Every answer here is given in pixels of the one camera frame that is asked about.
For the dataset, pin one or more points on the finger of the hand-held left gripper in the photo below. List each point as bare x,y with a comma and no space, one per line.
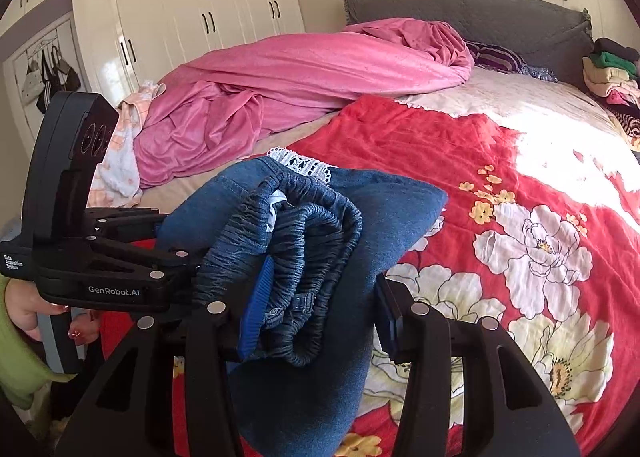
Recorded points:
125,222
150,257

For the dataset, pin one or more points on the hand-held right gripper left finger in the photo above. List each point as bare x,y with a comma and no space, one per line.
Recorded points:
257,299

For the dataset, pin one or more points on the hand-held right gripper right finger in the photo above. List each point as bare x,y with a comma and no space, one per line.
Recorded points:
389,324

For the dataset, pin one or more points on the blue denim pants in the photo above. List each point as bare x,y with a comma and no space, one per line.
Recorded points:
390,217

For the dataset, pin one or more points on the person's left forearm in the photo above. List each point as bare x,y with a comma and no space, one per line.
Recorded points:
20,367

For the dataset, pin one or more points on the person's left hand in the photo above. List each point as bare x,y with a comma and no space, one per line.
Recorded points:
22,309

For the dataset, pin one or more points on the pale peach floral cloth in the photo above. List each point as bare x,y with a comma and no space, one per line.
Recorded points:
117,167

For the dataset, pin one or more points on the black white-striped hanging bag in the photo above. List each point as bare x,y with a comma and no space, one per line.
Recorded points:
47,87

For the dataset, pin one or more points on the pale hanging bag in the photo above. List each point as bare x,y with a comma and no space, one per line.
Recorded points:
31,84

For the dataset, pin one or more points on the dark hanging bag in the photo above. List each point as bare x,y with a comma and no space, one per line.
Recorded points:
67,74

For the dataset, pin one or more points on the red floral blanket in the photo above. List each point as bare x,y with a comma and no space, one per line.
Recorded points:
500,162

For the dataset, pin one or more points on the white wardrobe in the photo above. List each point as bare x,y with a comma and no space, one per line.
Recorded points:
175,12

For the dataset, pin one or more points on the pink duvet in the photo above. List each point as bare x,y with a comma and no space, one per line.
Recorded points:
300,72

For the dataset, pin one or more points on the purple striped pillow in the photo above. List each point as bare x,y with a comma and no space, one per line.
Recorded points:
495,57

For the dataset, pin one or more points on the blue patterned cloth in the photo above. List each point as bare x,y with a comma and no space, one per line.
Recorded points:
539,73

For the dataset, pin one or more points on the grey padded headboard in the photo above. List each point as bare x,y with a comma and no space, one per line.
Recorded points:
500,17

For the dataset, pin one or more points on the pile of folded clothes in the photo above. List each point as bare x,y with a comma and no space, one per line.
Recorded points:
610,72

